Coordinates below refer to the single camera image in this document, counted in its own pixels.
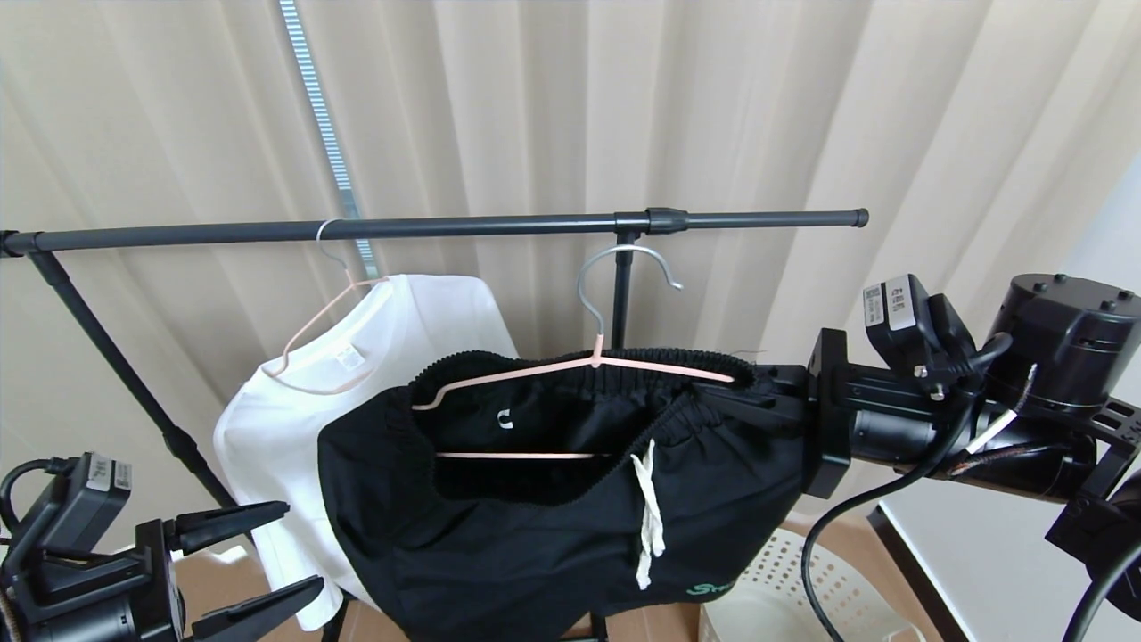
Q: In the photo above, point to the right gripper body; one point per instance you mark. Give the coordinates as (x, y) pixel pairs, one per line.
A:
(891, 428)

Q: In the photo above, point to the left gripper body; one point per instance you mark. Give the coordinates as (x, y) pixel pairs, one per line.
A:
(89, 624)

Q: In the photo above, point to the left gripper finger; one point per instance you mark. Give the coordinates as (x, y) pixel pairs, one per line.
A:
(223, 526)
(258, 611)

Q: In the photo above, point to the white printed t-shirt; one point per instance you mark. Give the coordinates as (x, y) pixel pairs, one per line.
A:
(285, 428)

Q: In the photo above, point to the pink clothes hanger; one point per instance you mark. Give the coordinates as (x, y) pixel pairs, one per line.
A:
(595, 352)
(350, 283)

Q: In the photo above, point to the black garment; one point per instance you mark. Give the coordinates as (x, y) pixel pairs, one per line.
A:
(535, 535)

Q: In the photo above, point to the white laundry basket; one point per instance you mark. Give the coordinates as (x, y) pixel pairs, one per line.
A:
(802, 588)

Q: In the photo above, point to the black clothes rack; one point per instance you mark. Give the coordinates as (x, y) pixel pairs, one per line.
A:
(446, 226)

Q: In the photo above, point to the beige curtain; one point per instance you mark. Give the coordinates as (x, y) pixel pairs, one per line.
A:
(713, 89)

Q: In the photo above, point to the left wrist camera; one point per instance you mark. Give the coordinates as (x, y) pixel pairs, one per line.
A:
(76, 508)

